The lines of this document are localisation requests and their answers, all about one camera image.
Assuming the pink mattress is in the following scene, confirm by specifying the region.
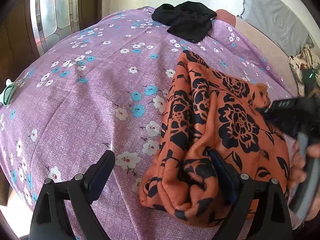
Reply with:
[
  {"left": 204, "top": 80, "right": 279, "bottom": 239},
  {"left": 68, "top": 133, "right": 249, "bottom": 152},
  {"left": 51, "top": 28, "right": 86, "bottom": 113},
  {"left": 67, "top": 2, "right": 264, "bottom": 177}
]
[{"left": 216, "top": 9, "right": 298, "bottom": 96}]

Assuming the orange black floral garment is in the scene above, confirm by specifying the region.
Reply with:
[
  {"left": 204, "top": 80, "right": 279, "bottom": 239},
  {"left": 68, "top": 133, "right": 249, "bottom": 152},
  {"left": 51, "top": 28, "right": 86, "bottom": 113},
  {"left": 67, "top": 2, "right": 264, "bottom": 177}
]
[{"left": 139, "top": 50, "right": 290, "bottom": 228}]

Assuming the grey pillow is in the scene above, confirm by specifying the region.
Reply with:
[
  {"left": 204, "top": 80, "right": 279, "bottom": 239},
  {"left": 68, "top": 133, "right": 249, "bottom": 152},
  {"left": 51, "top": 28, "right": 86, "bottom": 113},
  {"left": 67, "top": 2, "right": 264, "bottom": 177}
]
[{"left": 239, "top": 0, "right": 315, "bottom": 56}]

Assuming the cream brown patterned blanket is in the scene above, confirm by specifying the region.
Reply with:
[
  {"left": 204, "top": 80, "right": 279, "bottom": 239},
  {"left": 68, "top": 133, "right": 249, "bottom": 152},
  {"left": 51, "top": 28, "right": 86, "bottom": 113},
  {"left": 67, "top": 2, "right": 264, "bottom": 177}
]
[{"left": 289, "top": 44, "right": 319, "bottom": 97}]

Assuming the white green small garment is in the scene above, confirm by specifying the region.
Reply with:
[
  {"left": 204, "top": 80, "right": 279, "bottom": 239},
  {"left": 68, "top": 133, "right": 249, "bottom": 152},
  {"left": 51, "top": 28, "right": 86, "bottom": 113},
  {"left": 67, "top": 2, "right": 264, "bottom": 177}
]
[{"left": 0, "top": 79, "right": 17, "bottom": 106}]

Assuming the right hand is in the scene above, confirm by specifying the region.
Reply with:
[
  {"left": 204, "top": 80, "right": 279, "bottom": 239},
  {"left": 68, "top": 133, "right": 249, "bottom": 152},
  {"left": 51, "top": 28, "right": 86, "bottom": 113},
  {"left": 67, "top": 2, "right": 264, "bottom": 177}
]
[{"left": 288, "top": 139, "right": 320, "bottom": 222}]

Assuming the stained glass window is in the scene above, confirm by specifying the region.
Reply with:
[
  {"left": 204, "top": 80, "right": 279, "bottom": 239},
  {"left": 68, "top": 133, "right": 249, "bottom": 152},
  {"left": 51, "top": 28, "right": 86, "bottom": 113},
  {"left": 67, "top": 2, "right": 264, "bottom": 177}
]
[{"left": 30, "top": 0, "right": 79, "bottom": 55}]

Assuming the purple floral bed sheet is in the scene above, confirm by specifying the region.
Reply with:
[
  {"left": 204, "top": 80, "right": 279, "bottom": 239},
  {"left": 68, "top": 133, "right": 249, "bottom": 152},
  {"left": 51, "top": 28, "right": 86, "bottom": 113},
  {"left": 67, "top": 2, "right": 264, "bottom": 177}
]
[{"left": 1, "top": 8, "right": 291, "bottom": 239}]

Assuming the dark wooden door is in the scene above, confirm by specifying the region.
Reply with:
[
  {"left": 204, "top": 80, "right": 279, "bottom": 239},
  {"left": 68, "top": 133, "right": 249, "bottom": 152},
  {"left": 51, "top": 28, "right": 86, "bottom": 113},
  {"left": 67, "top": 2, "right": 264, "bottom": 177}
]
[{"left": 0, "top": 0, "right": 40, "bottom": 87}]

